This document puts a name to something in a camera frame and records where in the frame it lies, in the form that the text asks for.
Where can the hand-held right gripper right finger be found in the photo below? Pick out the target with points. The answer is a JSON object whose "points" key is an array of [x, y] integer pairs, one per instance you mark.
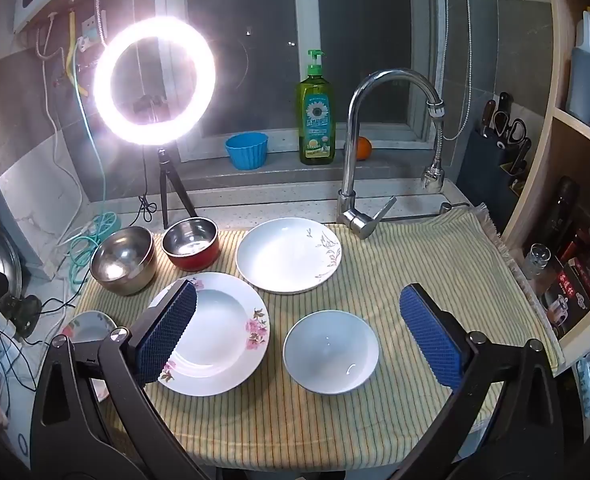
{"points": [[432, 340]]}

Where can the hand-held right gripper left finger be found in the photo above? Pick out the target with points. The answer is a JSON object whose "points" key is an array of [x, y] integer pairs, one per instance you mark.
{"points": [[167, 330]]}

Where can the white plate pink flower print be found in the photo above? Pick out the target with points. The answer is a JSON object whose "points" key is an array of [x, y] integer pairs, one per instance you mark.
{"points": [[220, 320]]}

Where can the gold steel bowl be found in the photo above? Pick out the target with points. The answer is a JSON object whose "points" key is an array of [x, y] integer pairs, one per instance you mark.
{"points": [[125, 260]]}

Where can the plain white bowl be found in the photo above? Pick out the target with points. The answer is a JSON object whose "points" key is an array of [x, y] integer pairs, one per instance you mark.
{"points": [[330, 350]]}

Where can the white plate grey leaf print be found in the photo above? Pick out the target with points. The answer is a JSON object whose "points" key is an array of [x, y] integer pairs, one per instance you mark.
{"points": [[280, 255]]}

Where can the small floral dish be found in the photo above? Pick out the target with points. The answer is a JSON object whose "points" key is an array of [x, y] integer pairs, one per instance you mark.
{"points": [[90, 325]]}

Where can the red steel bowl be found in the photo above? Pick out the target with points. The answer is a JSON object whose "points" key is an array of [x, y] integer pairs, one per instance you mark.
{"points": [[190, 245]]}

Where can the yellow striped cloth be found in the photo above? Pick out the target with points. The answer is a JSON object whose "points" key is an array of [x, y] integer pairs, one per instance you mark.
{"points": [[375, 270]]}

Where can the teal citrus-slice disc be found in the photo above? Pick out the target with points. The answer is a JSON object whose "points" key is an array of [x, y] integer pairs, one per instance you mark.
{"points": [[106, 221]]}

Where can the clear drinking glass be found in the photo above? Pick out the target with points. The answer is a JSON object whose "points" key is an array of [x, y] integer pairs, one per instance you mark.
{"points": [[536, 260]]}

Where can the small chrome sink knob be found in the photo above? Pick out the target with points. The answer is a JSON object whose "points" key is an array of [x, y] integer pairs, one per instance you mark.
{"points": [[446, 207]]}

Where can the red printed box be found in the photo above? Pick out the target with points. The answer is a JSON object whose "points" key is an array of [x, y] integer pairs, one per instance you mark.
{"points": [[572, 295]]}

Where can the dark knife block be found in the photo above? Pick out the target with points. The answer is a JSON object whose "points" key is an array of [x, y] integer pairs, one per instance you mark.
{"points": [[480, 175]]}

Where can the dark glass bottle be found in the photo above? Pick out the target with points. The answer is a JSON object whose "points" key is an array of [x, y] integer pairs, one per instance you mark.
{"points": [[562, 215]]}

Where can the chrome kitchen faucet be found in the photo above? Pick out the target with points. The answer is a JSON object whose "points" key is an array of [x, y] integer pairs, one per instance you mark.
{"points": [[347, 175]]}

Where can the blue fluted silicone cup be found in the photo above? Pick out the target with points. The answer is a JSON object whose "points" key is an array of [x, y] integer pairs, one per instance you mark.
{"points": [[246, 152]]}

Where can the orange fruit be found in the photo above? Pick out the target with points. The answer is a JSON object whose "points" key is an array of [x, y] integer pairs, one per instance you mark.
{"points": [[365, 149]]}

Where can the wooden shelf unit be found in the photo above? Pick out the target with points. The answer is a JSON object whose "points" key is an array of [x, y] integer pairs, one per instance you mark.
{"points": [[540, 160]]}

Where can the green dish soap bottle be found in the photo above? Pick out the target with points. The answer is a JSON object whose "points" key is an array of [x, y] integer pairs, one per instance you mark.
{"points": [[317, 120]]}

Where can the white window frame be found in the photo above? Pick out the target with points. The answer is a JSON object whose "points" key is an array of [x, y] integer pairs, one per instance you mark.
{"points": [[305, 10]]}

